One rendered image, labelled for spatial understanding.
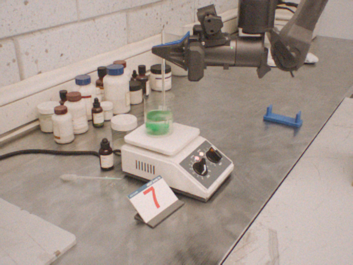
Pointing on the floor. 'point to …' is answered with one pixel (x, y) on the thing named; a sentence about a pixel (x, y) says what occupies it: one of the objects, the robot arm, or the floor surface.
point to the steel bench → (261, 134)
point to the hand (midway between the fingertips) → (169, 50)
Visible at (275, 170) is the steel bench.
